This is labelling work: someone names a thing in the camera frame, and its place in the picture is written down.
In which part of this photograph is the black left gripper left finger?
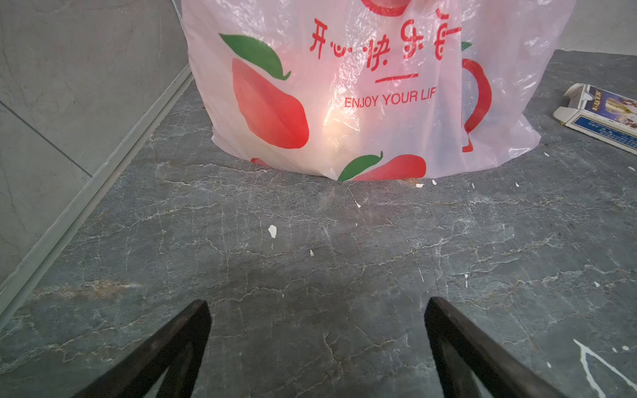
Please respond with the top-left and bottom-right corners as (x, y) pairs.
(75, 299), (212, 397)

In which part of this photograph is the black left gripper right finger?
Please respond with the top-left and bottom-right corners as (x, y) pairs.
(424, 297), (564, 397)

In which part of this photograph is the pink plastic shopping bag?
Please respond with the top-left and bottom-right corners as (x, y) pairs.
(181, 1), (575, 182)

